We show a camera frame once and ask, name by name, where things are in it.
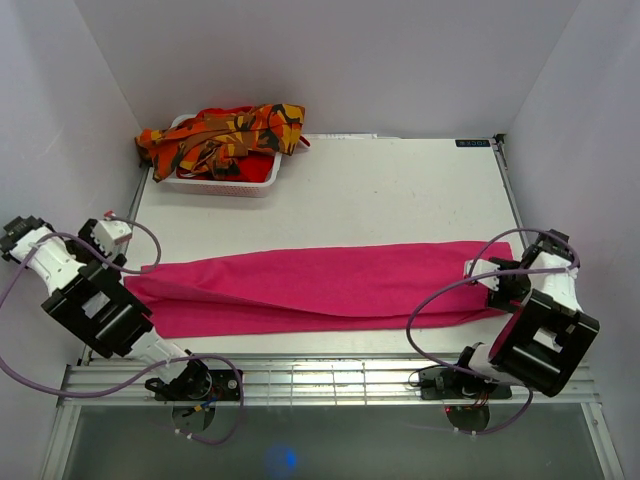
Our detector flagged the pink trousers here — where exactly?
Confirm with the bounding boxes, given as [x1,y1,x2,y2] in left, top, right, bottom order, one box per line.
[124,241,512,338]

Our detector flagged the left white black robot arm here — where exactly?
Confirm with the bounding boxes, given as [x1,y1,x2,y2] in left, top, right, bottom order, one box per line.
[1,212,213,401]

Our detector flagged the blue label sticker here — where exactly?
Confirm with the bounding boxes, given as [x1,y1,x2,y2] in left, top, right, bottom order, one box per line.
[455,139,491,148]

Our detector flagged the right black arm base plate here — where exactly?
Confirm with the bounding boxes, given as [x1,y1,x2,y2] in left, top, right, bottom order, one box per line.
[415,365,512,400]

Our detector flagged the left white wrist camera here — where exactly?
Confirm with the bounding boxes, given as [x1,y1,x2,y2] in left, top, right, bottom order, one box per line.
[91,211,133,257]

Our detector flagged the aluminium front rail frame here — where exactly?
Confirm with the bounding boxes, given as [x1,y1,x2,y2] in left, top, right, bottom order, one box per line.
[42,355,624,479]

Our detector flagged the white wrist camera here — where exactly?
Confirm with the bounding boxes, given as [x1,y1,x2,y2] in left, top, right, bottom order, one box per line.
[91,211,133,257]
[464,259,500,291]

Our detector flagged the red garment in basket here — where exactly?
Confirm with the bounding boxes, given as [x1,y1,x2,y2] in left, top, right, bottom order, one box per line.
[175,105,282,187]

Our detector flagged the white plastic basket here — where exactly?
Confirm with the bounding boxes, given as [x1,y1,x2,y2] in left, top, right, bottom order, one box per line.
[160,113,284,199]

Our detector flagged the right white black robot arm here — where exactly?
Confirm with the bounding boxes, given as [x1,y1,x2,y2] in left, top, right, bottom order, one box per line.
[451,229,600,397]

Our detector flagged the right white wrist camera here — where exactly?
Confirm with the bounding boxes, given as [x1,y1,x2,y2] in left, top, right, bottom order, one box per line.
[464,259,500,291]

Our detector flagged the orange camouflage trousers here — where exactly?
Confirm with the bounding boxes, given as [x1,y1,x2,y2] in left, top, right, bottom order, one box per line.
[135,103,309,182]

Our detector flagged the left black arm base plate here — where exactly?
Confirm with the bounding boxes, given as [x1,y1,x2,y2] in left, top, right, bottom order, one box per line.
[144,369,240,402]

